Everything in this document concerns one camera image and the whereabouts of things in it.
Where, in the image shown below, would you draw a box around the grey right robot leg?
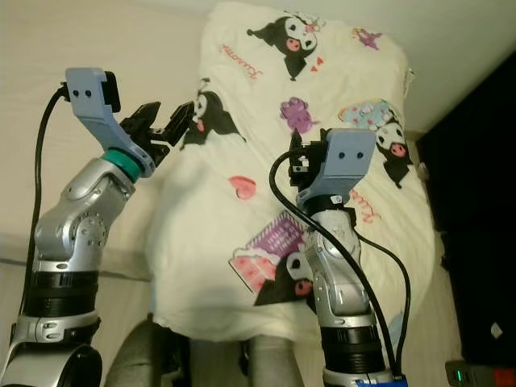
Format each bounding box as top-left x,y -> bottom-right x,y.
240,335 -> 317,387

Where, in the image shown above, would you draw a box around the bed with cream sheet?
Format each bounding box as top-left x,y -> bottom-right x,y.
0,0 -> 516,283

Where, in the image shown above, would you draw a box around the grey left robot leg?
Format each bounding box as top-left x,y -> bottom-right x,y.
105,318 -> 186,387

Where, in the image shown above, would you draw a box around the device with green light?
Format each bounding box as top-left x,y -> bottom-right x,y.
445,360 -> 516,387

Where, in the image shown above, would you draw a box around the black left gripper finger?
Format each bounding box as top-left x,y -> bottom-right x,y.
164,100 -> 197,148
120,102 -> 162,136

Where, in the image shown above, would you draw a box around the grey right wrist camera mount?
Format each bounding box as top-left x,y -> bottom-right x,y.
297,127 -> 378,208

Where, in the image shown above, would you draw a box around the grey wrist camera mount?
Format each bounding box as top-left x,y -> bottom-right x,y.
297,127 -> 378,208
64,67 -> 156,179

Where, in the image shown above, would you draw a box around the grey robot leg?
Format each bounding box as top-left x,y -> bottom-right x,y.
240,335 -> 317,387
105,318 -> 186,387

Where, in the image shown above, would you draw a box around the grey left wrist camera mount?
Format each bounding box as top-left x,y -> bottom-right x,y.
64,67 -> 156,179

